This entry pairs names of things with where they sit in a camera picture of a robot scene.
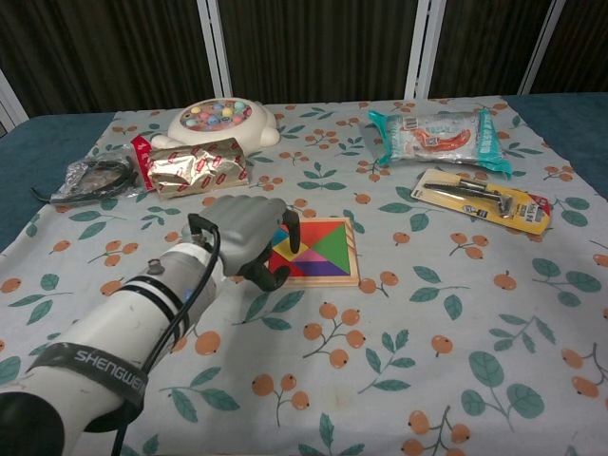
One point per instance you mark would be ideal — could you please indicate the left black grey robot hand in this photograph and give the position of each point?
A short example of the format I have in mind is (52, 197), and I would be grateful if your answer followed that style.
(247, 228)

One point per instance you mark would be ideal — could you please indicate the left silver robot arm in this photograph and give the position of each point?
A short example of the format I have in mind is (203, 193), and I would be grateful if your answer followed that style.
(119, 323)

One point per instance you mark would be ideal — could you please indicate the blue small tangram triangle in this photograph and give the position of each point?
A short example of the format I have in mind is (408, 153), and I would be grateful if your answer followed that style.
(280, 235)

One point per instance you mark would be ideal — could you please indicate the yellow tangram square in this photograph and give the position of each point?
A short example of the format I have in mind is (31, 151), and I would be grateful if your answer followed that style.
(280, 252)

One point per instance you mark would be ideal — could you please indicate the pink small tangram triangle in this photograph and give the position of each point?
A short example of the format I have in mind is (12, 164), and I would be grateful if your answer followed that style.
(311, 256)

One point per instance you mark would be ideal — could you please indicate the red large tangram triangle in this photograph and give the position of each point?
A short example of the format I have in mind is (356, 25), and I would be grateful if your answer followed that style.
(318, 233)

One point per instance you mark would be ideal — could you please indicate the green large tangram triangle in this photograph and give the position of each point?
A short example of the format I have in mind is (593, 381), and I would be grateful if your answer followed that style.
(335, 249)

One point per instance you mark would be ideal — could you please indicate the purple tangram parallelogram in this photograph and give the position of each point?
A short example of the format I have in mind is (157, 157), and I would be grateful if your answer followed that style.
(328, 269)

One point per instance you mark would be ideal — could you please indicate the gold foil snack package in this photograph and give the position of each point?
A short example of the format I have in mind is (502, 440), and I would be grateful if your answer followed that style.
(190, 171)

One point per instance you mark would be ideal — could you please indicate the white fishing game toy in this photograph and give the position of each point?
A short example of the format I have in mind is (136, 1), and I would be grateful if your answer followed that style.
(256, 133)

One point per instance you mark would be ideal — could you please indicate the dark slatted room divider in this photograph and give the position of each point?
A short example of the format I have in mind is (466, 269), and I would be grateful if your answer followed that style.
(309, 47)

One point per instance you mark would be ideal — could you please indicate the floral tablecloth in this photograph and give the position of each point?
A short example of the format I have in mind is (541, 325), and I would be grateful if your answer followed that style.
(427, 309)

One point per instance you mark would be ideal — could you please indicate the teal snack package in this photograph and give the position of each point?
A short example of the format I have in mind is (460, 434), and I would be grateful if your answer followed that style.
(437, 138)

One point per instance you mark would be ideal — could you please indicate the blue table cover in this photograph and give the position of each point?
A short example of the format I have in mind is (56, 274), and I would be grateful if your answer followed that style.
(47, 138)

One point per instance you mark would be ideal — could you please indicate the yellow razor blister pack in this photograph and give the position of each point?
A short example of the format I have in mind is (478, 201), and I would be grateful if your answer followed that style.
(475, 199)

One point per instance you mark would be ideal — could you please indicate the wooden tangram puzzle tray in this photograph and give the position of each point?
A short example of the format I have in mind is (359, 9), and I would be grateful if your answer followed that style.
(352, 237)

